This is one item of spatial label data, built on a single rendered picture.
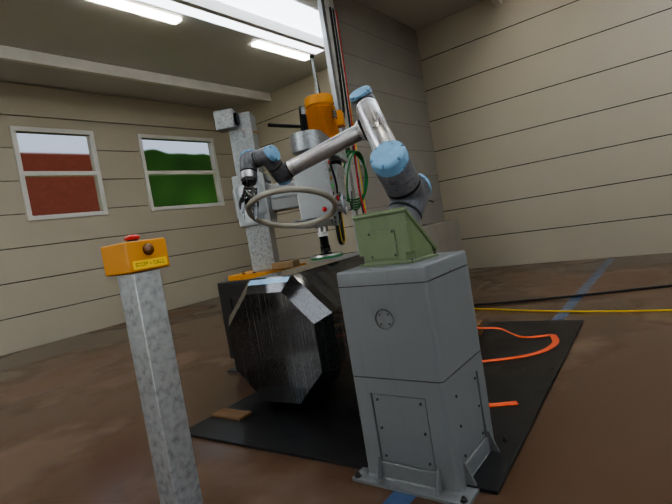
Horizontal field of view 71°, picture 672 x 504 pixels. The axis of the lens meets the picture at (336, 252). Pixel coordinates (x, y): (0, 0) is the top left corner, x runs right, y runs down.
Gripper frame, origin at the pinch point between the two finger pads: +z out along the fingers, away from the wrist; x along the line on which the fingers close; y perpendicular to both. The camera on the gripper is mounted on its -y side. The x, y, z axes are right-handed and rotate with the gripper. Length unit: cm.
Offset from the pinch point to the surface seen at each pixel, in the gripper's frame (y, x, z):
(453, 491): 55, 64, 129
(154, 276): 96, -38, 61
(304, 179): -40, 42, -47
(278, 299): -31, 19, 36
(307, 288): -24, 35, 31
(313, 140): -26, 46, -68
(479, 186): -341, 407, -223
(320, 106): -69, 66, -128
